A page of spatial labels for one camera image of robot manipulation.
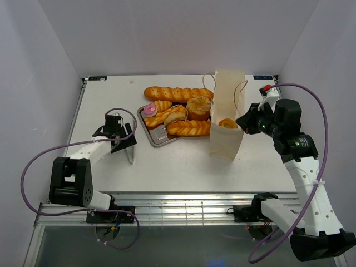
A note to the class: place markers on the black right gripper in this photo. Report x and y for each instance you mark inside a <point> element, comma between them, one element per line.
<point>246,122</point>

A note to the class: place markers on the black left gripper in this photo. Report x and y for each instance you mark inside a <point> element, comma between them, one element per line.
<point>127,142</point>

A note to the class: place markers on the silver metal tongs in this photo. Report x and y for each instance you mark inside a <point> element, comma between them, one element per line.
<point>130,150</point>

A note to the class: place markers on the cream paper bag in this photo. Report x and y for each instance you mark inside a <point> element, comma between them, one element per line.
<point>228,105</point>

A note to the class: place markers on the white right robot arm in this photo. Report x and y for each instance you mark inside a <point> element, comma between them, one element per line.
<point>315,233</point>

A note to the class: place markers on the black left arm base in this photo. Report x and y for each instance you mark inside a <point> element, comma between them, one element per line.
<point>122,214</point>

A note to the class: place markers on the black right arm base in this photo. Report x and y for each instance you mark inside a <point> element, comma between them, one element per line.
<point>243,213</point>

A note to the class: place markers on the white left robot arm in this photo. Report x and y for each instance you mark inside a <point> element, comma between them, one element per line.
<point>71,177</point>

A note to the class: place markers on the fake bagel in bag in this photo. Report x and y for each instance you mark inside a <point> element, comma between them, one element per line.
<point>228,123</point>

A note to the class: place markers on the pink frosted fake donut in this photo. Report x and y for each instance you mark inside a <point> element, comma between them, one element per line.
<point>150,110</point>

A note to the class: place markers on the twisted fake bread middle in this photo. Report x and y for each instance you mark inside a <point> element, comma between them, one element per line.
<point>160,117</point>

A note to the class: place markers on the twisted fake bread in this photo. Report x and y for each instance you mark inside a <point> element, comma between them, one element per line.
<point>187,128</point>
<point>160,117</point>

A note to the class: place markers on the round sesame fake bread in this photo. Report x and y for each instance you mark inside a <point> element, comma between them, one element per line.
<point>198,108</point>

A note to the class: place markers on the small striped fake bread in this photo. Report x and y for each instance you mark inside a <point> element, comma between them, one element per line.
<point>162,106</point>

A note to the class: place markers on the pale shell fake bread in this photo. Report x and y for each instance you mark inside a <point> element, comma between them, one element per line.
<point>173,117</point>

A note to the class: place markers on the twisted fake bread front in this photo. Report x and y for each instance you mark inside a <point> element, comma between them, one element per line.
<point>187,128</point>

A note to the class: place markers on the long fake baguette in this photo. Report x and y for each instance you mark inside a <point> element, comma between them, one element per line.
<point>177,94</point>

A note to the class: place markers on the silver metal tray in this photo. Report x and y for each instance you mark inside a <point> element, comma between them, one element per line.
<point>157,135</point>

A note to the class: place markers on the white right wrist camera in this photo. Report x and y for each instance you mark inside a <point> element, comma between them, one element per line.
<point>270,95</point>

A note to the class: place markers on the aluminium frame rail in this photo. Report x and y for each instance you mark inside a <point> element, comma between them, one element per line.
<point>171,209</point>

